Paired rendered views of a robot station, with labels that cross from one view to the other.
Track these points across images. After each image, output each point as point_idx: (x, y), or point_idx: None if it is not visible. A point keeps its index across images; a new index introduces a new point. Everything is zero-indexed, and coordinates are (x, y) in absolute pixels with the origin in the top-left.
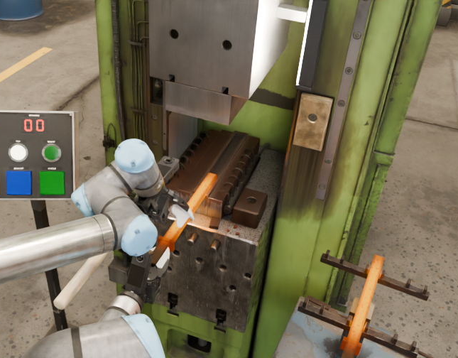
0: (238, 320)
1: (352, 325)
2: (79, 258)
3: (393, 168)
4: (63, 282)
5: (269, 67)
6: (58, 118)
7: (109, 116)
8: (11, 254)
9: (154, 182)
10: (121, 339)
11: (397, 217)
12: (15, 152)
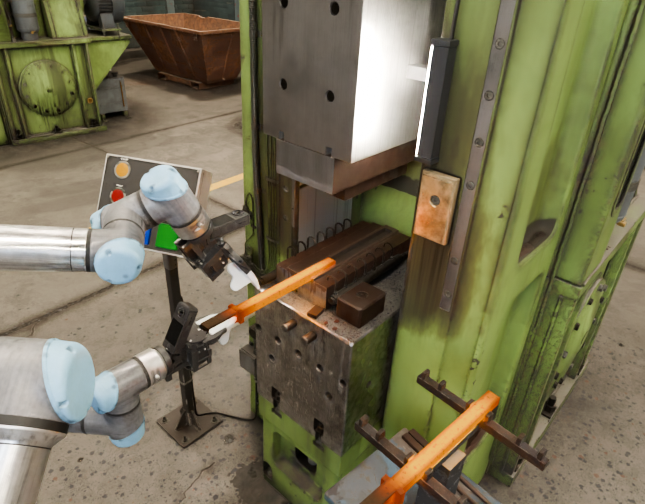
0: (335, 439)
1: (407, 465)
2: (38, 265)
3: (638, 333)
4: (216, 363)
5: (400, 140)
6: (186, 173)
7: (248, 184)
8: None
9: (187, 220)
10: (24, 358)
11: (625, 392)
12: None
